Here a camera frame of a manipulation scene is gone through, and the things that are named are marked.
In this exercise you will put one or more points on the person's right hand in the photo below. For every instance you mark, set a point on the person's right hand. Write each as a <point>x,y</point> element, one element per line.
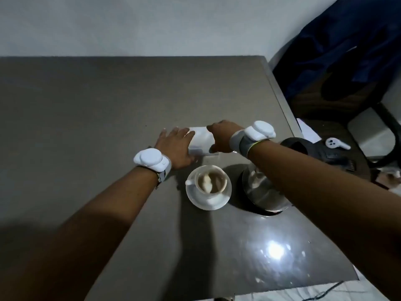
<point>225,134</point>

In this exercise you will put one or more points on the person's left hand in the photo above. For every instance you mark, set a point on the person's left hand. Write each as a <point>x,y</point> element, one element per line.
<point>175,147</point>

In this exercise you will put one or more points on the clear plastic tea bag box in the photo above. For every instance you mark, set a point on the clear plastic tea bag box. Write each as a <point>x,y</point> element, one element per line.
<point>202,144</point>

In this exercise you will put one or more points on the white ceramic cup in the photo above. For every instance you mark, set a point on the white ceramic cup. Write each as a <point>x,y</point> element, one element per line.
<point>213,184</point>

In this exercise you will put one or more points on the white saucer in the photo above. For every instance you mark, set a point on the white saucer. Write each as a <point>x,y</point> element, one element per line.
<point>206,205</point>

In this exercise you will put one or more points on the steel electric kettle black lid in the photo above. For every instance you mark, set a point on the steel electric kettle black lid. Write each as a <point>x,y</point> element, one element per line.
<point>266,191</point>

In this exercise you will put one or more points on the person's left forearm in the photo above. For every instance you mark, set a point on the person's left forearm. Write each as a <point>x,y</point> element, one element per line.
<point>94,231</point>

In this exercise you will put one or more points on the person's right forearm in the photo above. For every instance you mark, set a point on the person's right forearm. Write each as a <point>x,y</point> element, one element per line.
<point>313,191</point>

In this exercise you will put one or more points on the white paper sheet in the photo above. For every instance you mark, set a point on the white paper sheet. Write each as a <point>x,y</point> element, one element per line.
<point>308,131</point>

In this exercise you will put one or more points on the brown office chair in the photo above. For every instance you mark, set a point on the brown office chair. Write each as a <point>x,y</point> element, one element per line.
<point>313,106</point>

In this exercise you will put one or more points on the dark blue jacket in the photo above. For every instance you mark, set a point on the dark blue jacket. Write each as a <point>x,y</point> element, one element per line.
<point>344,34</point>

